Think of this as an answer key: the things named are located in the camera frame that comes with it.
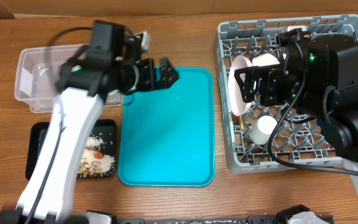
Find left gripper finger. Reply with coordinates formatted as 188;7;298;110
158;57;179;89
140;58;156;91

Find white paper cup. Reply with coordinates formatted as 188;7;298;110
249;115;277;145

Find clear plastic bin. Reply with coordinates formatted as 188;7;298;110
14;44;126;113

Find orange carrot piece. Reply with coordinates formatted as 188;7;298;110
93;149;104;159

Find black tray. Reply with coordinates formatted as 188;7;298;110
25;119;116;179

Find grey dish rack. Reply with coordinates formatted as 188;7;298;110
214;14;358;174

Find teal serving tray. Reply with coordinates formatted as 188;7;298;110
117;67;215;187

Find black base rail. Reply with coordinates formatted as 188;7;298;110
86;204;335;224

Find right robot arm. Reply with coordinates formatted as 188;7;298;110
234;29;358;196

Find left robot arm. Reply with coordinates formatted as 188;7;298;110
0;20;179;224

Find wooden chopstick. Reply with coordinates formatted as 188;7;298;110
239;116;244;130

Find pale green bowl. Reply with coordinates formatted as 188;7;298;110
252;53;280;67

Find white plate with scraps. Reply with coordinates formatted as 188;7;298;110
228;55;252;116

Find rice and peanut scraps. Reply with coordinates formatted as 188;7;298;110
77;133;116;179

